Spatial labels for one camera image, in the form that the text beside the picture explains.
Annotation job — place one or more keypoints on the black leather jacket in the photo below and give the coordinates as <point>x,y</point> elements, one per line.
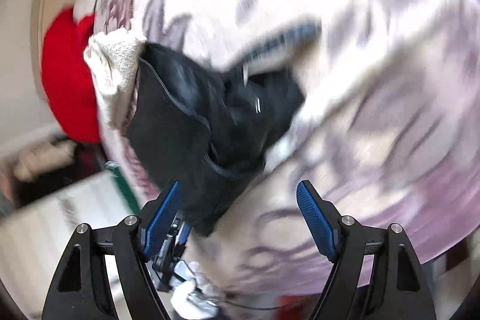
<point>180,125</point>

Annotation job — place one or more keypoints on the white wardrobe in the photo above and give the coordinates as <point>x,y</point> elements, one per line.
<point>56,230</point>

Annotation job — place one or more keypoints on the white crumpled bag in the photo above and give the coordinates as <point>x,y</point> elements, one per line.
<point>195,286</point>

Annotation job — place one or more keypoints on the blue cloth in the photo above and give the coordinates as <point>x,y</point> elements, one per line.
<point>285,39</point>

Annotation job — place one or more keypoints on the floral purple blanket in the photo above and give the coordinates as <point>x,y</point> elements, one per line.
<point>375,117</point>

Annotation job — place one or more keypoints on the beige hanging coat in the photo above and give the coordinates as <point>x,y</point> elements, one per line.
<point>41,160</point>

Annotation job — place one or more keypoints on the white knit sweater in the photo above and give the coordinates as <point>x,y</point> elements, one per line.
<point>112,72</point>

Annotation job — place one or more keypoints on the green garment with white stripes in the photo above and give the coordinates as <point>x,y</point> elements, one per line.
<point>125,188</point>

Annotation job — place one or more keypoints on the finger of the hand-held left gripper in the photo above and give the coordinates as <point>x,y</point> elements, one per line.
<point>185,234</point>

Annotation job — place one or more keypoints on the red duvet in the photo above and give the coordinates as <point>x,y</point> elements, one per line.
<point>69,80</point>

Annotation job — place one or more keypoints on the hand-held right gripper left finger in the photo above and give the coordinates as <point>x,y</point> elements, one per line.
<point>163,218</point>

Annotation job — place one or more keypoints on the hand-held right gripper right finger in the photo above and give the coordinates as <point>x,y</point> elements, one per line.
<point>317,218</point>

